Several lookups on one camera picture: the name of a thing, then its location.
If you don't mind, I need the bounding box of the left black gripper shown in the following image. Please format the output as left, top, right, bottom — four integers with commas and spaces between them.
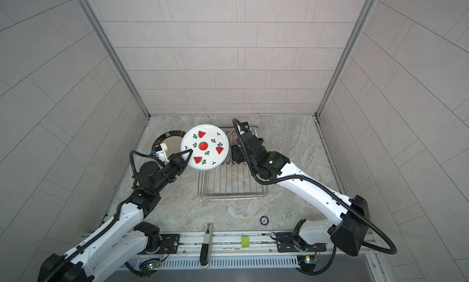
152, 149, 192, 195

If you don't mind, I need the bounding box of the black rimmed mirror plate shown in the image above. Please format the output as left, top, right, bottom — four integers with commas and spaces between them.
152, 131, 186, 155

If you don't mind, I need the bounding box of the strawberry pattern white plate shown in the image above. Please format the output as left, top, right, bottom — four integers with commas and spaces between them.
180, 124, 230, 171

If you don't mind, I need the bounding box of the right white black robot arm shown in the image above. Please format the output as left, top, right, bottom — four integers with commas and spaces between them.
233, 119, 398, 256

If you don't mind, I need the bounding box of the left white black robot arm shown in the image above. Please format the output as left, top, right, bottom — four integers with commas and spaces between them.
38, 149, 193, 282

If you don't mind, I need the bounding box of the green cube block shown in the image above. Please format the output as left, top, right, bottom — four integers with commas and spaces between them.
241, 236, 250, 249

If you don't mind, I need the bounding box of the black silver handheld scanner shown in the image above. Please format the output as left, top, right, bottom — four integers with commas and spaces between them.
199, 223, 213, 269

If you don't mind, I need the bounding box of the left green circuit board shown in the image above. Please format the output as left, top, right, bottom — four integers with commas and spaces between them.
139, 258, 162, 272

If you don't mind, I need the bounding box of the green circuit board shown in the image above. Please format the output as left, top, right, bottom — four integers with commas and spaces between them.
297, 255, 318, 275
139, 258, 162, 272

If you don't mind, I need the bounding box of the right green circuit board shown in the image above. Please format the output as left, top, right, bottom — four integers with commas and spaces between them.
297, 255, 318, 275

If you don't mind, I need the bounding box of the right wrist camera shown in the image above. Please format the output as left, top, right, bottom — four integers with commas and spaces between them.
241, 122, 254, 133

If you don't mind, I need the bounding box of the metal wire dish rack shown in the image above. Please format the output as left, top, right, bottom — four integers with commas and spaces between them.
198, 126, 268, 201

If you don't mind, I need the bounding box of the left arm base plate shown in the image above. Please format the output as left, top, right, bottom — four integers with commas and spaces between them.
144, 234, 180, 255

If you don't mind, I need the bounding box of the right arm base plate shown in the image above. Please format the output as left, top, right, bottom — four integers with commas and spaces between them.
270, 232, 327, 253

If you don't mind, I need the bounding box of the aluminium front rail frame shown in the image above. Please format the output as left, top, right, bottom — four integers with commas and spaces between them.
149, 231, 391, 282

